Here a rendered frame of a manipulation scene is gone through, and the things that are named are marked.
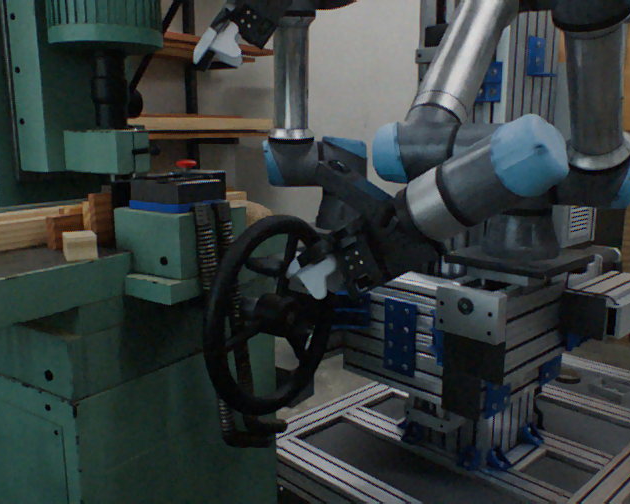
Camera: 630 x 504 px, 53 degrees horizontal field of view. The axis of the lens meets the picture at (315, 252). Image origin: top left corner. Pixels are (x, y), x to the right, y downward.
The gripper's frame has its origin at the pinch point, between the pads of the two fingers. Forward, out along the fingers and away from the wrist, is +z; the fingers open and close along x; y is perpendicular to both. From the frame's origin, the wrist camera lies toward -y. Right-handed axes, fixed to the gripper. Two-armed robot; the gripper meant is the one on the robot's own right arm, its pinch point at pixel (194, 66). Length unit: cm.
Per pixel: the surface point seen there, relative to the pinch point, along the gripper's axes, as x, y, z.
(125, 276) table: -17.7, 10.1, 29.9
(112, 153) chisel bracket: -2.5, -2.8, 18.7
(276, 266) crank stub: -29.2, 25.1, 14.8
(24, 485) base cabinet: -16, 15, 66
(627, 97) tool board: 236, 172, -130
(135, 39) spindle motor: -3.9, -8.8, 2.0
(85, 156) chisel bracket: 2.0, -6.8, 22.4
